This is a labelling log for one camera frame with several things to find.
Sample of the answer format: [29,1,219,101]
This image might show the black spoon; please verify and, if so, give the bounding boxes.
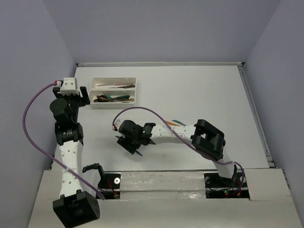
[97,95,111,103]

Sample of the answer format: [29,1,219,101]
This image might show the dark blue plastic knife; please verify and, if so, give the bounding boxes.
[116,136,156,156]

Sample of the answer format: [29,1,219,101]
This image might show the teal plastic spoon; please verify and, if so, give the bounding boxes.
[98,95,117,102]

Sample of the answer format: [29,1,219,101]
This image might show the gold spoon teal handle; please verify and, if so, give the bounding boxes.
[111,95,130,100]

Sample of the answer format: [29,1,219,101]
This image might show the teal plastic knife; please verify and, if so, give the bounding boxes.
[172,120,186,126]

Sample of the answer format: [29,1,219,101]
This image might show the knife with pink handle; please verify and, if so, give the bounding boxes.
[96,83,134,87]

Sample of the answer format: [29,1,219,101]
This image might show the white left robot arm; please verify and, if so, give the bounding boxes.
[49,86,105,228]

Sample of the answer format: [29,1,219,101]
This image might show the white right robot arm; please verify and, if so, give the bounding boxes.
[114,120,237,187]

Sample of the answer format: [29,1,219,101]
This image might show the white front utensil tray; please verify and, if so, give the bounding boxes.
[88,90,136,109]

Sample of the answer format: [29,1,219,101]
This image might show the white utensil tray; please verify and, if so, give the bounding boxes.
[90,77,137,90]
[88,90,136,109]

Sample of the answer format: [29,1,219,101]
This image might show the white rear utensil tray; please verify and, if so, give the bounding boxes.
[90,77,137,90]

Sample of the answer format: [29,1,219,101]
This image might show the white foam front panel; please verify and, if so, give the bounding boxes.
[26,168,300,228]

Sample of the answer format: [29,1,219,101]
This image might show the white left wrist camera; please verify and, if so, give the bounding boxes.
[55,77,79,95]

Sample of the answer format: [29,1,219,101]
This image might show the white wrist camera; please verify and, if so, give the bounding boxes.
[113,124,120,131]
[55,77,79,95]

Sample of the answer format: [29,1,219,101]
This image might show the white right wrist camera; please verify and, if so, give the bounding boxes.
[113,124,120,131]

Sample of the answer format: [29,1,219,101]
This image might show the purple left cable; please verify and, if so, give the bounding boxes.
[22,81,105,200]

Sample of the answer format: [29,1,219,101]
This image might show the purple cable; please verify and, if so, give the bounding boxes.
[111,106,245,195]
[22,81,105,200]

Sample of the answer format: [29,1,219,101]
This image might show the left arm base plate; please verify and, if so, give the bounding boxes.
[97,172,121,200]

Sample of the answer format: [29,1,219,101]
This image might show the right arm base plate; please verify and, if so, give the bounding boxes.
[204,172,250,199]

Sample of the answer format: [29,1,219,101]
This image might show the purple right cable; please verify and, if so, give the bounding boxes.
[111,106,245,195]

